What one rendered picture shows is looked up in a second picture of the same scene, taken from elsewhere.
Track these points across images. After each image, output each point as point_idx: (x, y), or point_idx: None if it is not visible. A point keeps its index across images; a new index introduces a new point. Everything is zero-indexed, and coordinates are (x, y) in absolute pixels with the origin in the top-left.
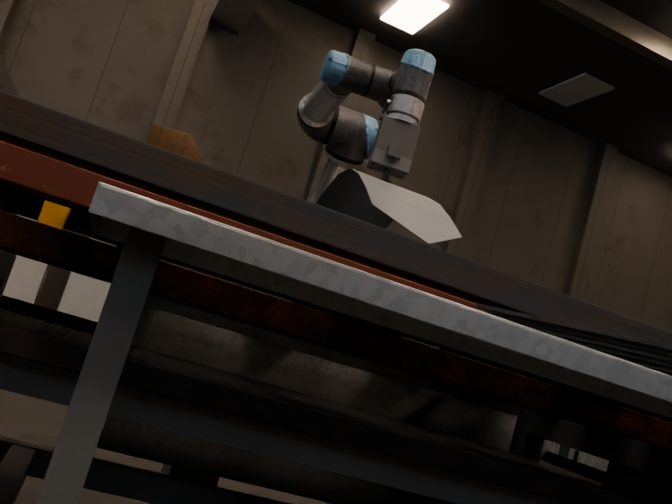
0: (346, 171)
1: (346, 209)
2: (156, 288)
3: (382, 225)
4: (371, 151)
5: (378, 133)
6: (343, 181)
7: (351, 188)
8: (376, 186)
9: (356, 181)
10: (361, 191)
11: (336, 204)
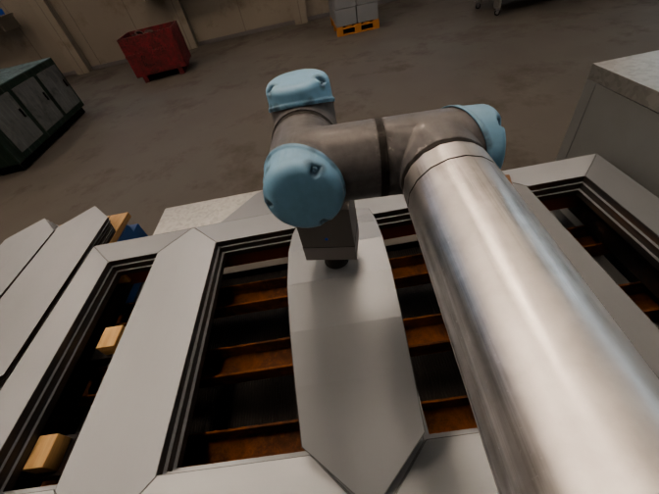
0: (383, 249)
1: (362, 347)
2: None
3: (300, 363)
4: (354, 240)
5: (354, 209)
6: (381, 281)
7: (368, 292)
8: (361, 218)
9: (366, 273)
10: (353, 293)
11: (379, 341)
